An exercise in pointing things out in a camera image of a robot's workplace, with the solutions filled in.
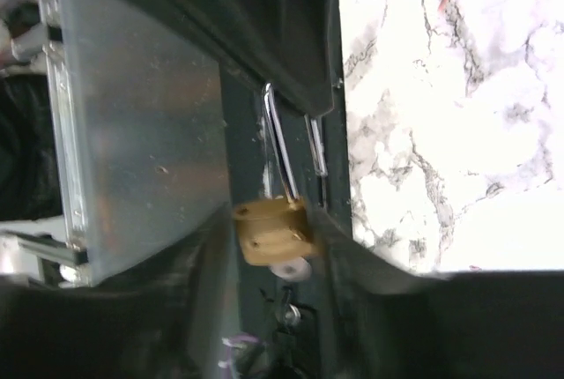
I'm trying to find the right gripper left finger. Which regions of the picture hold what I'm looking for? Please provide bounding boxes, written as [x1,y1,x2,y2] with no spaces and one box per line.
[1,210,563,378]

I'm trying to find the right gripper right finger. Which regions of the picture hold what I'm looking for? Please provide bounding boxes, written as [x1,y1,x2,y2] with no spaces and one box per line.
[129,0,340,115]

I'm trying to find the small brass padlock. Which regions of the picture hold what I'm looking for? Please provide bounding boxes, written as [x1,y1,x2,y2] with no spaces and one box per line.
[233,83,316,266]

